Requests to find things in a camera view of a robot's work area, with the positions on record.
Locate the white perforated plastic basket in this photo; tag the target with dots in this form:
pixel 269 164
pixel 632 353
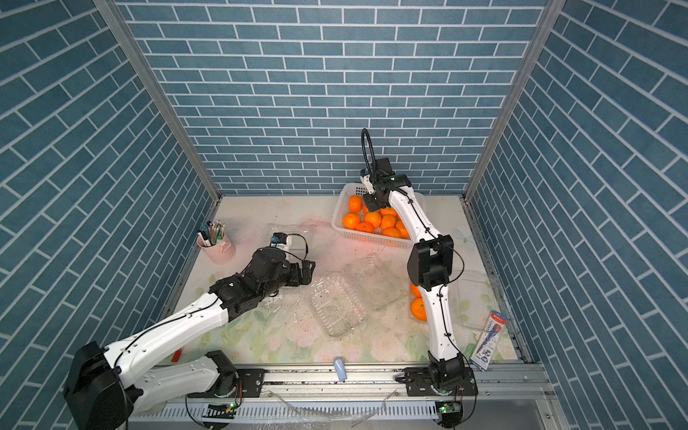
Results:
pixel 341 209

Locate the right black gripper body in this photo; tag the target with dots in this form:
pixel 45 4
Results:
pixel 372 202

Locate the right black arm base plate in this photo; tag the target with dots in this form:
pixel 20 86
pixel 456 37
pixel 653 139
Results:
pixel 422 382

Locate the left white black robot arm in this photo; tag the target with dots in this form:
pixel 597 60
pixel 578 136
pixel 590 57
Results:
pixel 106 385

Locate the blue white packaged item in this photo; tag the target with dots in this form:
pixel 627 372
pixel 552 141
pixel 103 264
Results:
pixel 487 343

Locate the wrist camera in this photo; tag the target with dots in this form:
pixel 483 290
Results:
pixel 281 240
pixel 376 172

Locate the clear plastic clamshell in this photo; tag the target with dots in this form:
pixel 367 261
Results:
pixel 342 300
pixel 472 299
pixel 301 235

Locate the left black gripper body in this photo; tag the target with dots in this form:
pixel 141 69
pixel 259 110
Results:
pixel 288 276

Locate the red white marker pen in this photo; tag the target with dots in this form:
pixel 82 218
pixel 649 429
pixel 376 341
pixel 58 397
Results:
pixel 176 356

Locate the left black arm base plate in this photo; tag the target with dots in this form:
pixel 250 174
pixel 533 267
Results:
pixel 243 383

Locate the orange box one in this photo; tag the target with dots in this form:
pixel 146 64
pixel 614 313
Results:
pixel 355 204
pixel 402 229
pixel 415 290

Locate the small light blue cylinder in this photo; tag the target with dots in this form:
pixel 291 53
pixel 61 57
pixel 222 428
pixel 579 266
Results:
pixel 340 370

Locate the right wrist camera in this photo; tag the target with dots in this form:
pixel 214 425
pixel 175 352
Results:
pixel 376 172

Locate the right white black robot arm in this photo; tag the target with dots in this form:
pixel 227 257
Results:
pixel 429 267

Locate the pink metal pen bucket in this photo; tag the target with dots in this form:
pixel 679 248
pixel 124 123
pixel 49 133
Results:
pixel 213 240

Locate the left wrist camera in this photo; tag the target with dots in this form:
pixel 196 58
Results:
pixel 281 240

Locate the orange box three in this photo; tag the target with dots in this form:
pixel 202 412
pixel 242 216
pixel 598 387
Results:
pixel 365 227
pixel 418 310
pixel 373 217

